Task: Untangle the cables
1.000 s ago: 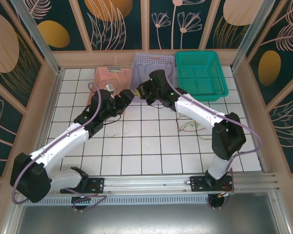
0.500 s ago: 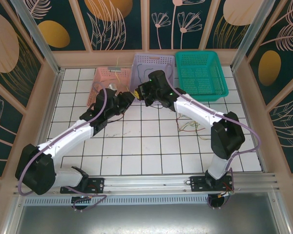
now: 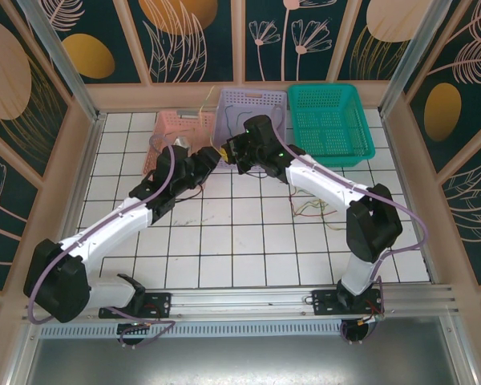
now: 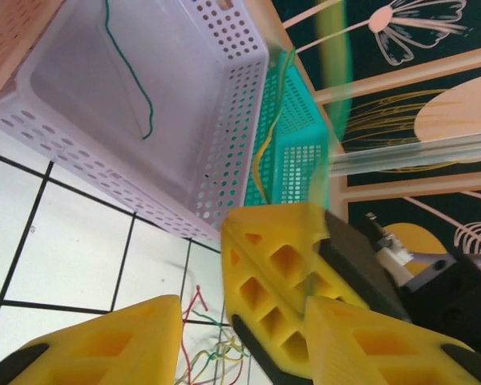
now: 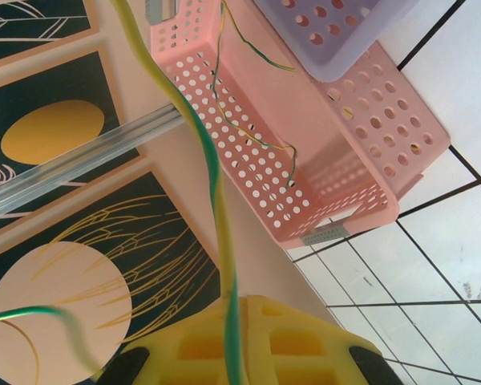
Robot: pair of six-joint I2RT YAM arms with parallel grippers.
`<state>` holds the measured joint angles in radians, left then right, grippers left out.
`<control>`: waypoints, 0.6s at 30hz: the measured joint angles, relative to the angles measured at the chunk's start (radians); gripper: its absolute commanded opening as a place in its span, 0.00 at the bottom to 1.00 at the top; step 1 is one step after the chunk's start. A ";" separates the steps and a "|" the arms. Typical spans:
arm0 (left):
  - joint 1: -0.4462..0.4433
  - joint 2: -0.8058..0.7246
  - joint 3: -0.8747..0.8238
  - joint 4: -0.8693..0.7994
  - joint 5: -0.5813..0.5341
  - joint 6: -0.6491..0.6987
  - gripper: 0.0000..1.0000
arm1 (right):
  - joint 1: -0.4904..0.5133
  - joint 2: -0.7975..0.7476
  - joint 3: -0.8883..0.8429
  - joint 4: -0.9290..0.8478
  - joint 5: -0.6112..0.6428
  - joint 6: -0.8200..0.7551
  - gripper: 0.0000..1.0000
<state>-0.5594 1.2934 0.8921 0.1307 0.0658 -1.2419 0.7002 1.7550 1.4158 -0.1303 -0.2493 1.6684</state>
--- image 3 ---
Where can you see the purple perforated plastic basket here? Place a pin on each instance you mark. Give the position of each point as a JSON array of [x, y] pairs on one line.
[[260, 104]]

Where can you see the pink perforated plastic basket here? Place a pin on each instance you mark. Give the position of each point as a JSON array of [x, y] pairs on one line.
[[172, 124]]

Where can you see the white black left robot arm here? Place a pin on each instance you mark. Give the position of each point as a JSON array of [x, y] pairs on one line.
[[112, 224]]

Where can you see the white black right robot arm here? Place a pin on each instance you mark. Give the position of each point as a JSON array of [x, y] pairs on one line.
[[324, 184]]

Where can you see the green mesh plastic basket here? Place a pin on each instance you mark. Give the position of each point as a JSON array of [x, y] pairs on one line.
[[328, 120]]

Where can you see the small circuit board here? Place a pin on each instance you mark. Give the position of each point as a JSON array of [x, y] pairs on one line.
[[134, 328]]

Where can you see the brushed metal front plate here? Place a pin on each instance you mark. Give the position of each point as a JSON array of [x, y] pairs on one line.
[[240, 361]]

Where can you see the white-mounted left wrist camera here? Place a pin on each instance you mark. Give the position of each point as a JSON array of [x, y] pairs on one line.
[[182, 143]]

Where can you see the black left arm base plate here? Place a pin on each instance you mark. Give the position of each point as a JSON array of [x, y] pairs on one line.
[[156, 302]]

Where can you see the aluminium mounting rail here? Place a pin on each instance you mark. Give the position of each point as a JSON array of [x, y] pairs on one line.
[[240, 301]]

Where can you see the aluminium frame post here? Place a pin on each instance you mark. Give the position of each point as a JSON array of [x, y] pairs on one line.
[[413, 60], [68, 68]]

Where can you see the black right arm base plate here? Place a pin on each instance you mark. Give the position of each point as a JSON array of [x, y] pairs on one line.
[[324, 302]]

